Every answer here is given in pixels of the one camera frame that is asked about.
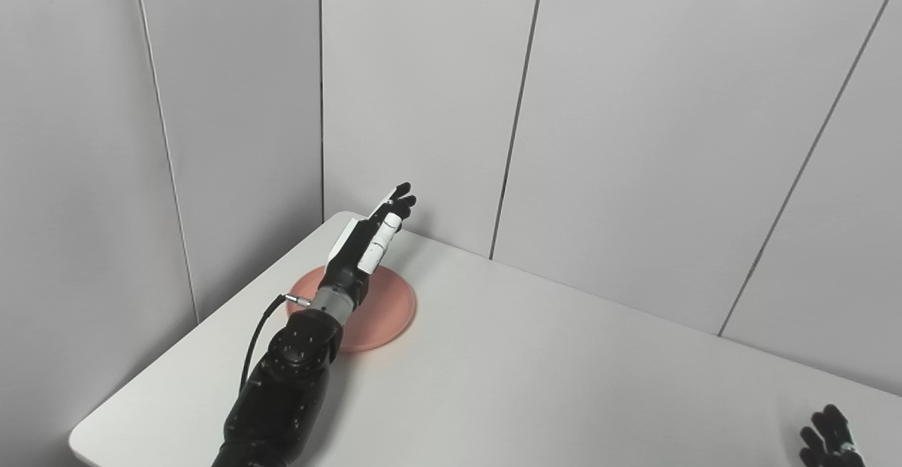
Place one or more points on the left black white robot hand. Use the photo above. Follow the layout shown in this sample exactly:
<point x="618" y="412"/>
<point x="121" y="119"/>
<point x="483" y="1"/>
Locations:
<point x="352" y="263"/>

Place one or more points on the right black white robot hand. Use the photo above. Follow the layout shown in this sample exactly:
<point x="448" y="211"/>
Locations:
<point x="831" y="439"/>

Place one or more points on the pink round plate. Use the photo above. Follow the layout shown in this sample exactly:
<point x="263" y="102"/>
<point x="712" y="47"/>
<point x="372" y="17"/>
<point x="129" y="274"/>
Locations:
<point x="384" y="312"/>

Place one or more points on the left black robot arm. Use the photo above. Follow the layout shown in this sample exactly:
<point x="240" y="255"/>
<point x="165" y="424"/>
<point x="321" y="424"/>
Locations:
<point x="282" y="389"/>

